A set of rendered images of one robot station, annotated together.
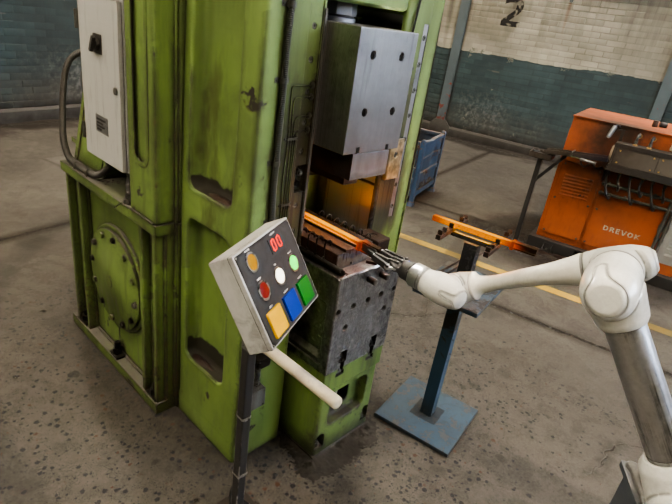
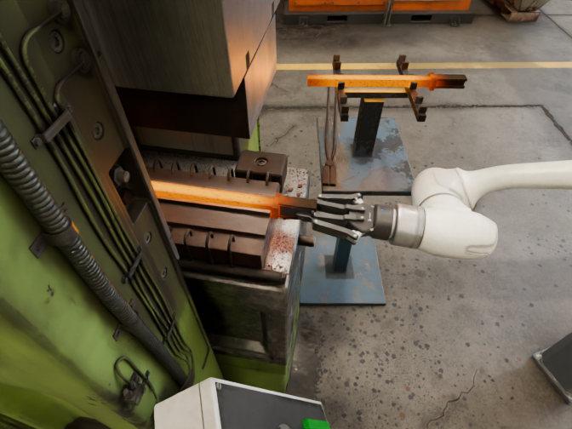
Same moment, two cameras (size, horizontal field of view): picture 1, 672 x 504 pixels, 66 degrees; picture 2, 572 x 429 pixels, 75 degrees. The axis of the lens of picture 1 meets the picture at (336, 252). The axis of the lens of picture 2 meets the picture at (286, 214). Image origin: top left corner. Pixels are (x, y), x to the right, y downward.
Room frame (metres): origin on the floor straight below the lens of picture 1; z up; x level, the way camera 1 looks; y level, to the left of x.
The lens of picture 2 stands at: (1.35, 0.17, 1.60)
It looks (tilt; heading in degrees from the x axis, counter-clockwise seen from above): 49 degrees down; 329
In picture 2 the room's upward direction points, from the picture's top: straight up
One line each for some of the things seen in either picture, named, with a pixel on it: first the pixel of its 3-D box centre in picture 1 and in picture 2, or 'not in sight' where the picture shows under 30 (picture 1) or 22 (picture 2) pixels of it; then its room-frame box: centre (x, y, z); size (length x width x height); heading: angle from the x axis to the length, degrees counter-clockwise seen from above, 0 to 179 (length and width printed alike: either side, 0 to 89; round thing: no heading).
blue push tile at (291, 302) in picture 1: (291, 304); not in sight; (1.30, 0.11, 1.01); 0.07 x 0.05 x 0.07; 164
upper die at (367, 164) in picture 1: (328, 149); (131, 60); (1.95, 0.09, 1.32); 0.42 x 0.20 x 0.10; 49
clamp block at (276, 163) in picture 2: (372, 241); (261, 171); (1.99, -0.14, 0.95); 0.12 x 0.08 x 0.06; 49
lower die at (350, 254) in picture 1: (317, 234); (180, 212); (1.95, 0.09, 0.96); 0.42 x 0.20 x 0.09; 49
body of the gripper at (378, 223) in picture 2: (402, 267); (368, 220); (1.70, -0.25, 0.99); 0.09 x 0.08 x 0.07; 49
